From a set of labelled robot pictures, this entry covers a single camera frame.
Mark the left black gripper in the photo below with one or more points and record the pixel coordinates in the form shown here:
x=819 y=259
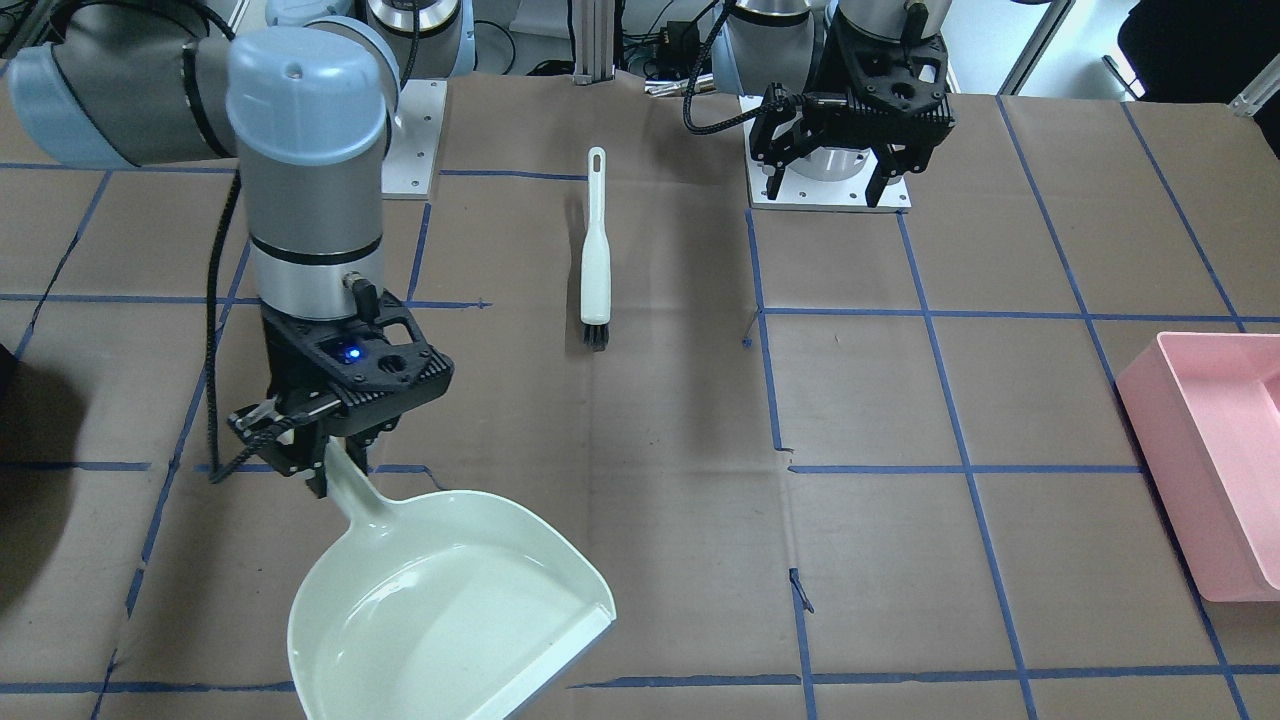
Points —
x=783 y=122

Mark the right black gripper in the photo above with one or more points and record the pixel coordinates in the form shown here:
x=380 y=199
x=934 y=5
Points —
x=284 y=362

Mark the pale green dustpan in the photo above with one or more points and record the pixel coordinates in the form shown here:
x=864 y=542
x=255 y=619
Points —
x=452 y=605

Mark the white hand brush black bristles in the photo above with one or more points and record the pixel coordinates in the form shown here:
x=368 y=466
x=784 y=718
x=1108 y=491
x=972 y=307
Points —
x=595 y=267

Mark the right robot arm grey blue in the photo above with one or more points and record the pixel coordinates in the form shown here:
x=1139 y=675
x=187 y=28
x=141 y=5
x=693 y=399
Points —
x=311 y=106

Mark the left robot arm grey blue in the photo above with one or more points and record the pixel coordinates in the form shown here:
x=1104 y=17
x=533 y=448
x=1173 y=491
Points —
x=754 y=43

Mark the pink plastic bin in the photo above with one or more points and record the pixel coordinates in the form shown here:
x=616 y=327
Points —
x=1204 y=410

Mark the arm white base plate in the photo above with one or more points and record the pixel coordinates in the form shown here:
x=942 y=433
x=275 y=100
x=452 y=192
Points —
x=825 y=180
x=409 y=168

